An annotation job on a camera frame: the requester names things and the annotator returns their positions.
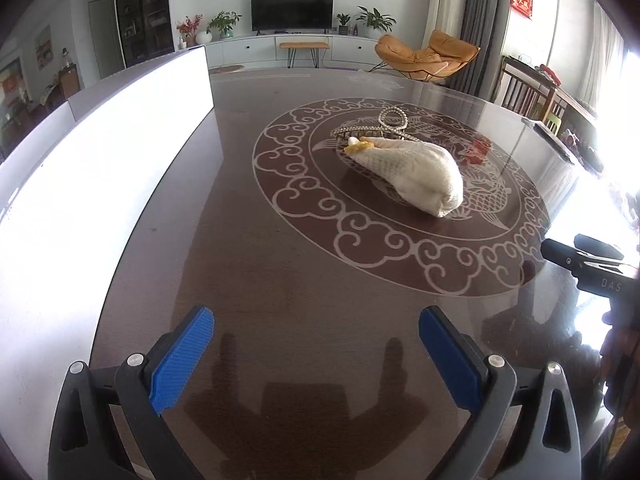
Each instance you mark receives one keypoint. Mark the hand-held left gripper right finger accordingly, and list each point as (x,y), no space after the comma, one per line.
(450,360)

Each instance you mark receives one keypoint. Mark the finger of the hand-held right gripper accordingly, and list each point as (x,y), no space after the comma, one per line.
(595,244)
(560,255)

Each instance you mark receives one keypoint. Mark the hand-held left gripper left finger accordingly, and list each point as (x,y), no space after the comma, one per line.
(182,360)

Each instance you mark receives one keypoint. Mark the white mesh bag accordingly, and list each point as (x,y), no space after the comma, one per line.
(415,170)

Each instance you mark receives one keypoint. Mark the white box with cork bottom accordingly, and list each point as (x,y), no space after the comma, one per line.
(100,160)

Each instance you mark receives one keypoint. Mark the dark patterned wooden desktop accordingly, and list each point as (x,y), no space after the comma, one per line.
(300,285)

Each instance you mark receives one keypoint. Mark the person's right hand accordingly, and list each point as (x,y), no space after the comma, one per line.
(622,370)

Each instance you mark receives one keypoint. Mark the dark flat object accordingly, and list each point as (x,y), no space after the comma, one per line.
(555,142)

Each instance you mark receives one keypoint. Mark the green stool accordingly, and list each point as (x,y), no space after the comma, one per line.
(552,122)

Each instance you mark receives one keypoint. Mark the dark wooden slatted chair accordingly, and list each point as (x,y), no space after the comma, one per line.
(525,87)

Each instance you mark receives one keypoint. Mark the orange lounge chair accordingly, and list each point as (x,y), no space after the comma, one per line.
(425,55)

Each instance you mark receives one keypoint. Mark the grey curtain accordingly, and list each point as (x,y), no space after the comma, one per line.
(482,25)

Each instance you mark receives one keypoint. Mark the standing air conditioner with cover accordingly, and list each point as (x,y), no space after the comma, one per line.
(447,0)

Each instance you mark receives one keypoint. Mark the large leafy potted plant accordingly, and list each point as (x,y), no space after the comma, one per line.
(375,17)

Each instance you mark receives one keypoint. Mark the white television cabinet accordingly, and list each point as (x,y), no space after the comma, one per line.
(250,50)

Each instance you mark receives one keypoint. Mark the small green potted plant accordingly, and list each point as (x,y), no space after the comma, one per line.
(343,22)

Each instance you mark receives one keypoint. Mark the white round vase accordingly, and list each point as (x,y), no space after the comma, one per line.
(204,37)

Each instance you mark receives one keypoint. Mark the wooden bench with hairpin legs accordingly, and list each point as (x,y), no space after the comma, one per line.
(304,46)

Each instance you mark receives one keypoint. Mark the red flower arrangement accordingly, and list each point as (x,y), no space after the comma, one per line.
(189,27)

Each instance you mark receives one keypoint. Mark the bushy green potted plant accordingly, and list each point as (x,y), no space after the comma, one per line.
(225,22)

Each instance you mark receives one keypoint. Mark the dark glass display cabinet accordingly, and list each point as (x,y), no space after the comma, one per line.
(145,10)

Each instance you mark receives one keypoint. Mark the black flat television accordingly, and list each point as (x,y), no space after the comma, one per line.
(292,10)

